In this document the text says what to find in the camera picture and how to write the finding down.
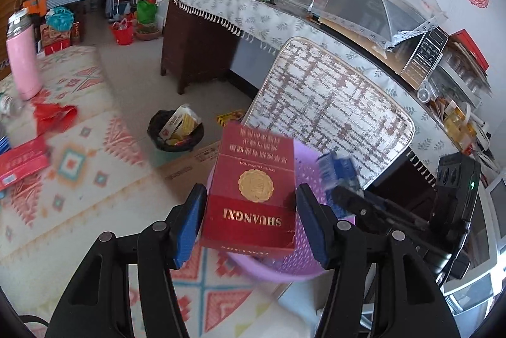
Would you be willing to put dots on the dark red cigarette box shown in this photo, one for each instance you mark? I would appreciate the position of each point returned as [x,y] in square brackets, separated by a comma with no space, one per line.
[249,187]

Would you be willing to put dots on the green bag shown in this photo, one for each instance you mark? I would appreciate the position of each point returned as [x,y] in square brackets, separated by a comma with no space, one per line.
[147,11]

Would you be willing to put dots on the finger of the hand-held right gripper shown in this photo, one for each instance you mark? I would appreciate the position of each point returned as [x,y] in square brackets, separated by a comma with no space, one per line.
[355,209]
[399,207]

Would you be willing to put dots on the leaf print fringed cloth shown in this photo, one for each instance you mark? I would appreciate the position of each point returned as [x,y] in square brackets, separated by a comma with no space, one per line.
[253,19]

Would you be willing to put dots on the black trash bin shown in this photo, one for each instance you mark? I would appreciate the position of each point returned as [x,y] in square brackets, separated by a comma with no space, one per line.
[166,142]

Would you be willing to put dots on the microwave oven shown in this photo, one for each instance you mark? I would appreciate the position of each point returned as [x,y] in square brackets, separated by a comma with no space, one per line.
[419,49]

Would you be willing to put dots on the geometric patterned tablecloth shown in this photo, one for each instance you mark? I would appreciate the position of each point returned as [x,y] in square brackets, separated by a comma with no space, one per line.
[99,203]

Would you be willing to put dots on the patterned fabric chair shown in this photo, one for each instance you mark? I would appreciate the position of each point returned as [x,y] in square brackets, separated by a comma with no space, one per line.
[328,104]

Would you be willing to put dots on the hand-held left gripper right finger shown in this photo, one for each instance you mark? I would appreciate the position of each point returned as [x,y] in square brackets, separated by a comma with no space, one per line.
[316,235]

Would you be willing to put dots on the dark wooden cabinet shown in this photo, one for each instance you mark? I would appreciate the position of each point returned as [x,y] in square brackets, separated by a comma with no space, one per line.
[197,45]

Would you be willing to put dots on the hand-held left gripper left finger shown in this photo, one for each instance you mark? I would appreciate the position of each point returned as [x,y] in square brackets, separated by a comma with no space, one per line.
[189,231]

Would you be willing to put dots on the pink thermos flask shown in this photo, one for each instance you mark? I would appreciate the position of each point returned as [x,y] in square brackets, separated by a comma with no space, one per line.
[24,61]

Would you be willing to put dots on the long red carton box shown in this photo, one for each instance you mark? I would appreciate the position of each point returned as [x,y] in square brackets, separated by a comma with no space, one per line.
[21,164]

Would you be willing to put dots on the purple perforated plastic basket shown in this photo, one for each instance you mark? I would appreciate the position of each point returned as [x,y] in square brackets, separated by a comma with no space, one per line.
[276,270]

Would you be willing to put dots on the blue white carton box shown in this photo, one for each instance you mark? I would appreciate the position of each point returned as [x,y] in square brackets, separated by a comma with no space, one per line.
[3,144]

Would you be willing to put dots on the red plastic bag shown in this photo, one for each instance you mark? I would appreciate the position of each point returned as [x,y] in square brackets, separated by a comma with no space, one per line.
[55,118]

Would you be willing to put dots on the flattened cardboard sheet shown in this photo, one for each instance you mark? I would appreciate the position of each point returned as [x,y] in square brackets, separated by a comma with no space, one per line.
[189,162]

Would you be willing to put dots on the teal bag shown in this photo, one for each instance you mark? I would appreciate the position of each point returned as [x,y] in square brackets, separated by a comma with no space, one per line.
[60,19]

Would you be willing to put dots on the flat yellow box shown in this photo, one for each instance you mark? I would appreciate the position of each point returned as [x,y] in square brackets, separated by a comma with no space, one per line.
[230,117]

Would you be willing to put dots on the yellow white box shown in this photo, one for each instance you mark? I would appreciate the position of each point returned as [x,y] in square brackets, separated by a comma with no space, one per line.
[180,120]

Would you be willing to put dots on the small blue white box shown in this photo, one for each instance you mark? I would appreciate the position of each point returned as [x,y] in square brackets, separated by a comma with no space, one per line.
[336,170]

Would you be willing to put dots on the red gift box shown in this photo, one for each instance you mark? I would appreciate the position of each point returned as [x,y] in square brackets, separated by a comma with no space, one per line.
[470,47]

